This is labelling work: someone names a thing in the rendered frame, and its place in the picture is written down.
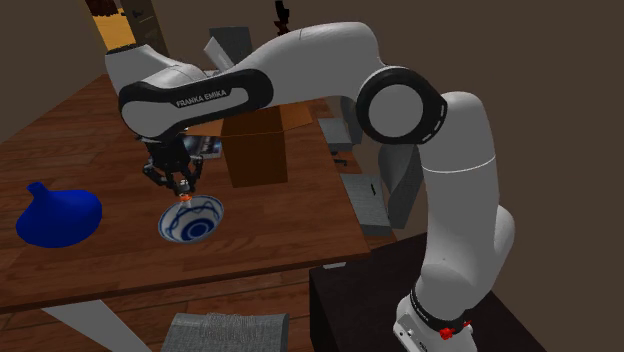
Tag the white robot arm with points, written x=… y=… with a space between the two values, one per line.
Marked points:
x=453 y=161

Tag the wooden table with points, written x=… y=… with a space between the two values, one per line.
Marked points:
x=97 y=146

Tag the small white orange-topped object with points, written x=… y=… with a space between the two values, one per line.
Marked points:
x=184 y=198

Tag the dark red figure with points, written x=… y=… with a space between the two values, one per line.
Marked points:
x=282 y=19

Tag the black robot stand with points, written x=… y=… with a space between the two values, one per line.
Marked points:
x=356 y=302

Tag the blue vase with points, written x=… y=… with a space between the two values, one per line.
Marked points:
x=56 y=217

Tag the brown cardboard box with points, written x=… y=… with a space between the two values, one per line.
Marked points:
x=256 y=151

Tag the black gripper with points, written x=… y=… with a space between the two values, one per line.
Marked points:
x=168 y=156

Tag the white bowl with blue pattern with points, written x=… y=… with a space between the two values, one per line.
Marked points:
x=191 y=225

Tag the brown door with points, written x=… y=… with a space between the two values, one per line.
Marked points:
x=141 y=22

